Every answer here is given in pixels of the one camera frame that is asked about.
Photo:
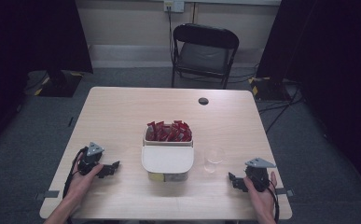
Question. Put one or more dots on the dark curtain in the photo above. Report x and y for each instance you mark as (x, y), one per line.
(29, 46)
(333, 62)

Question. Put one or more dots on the black folding chair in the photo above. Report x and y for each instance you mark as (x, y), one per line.
(204, 56)

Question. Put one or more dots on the clear glass cup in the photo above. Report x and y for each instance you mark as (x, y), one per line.
(214, 158)

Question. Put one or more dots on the white storage box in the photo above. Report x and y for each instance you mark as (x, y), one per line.
(169, 177)

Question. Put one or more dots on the grey tape strip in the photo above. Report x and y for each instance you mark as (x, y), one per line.
(48, 194)
(285, 192)

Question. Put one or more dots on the white wall outlet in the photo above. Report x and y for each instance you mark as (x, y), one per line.
(173, 5)

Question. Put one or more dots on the pile of red packets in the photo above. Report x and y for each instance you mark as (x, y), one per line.
(169, 132)

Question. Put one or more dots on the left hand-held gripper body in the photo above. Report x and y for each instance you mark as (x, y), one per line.
(89, 160)

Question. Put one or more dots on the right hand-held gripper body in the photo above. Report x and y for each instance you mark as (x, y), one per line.
(257, 175)

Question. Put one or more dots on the white box lid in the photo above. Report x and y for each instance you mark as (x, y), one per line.
(167, 158)

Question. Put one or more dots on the person's left hand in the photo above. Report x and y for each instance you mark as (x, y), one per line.
(80, 185)

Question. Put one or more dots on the black stand base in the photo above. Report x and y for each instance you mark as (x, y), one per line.
(60, 84)
(268, 88)

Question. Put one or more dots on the person's right hand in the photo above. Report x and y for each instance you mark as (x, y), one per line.
(262, 202)

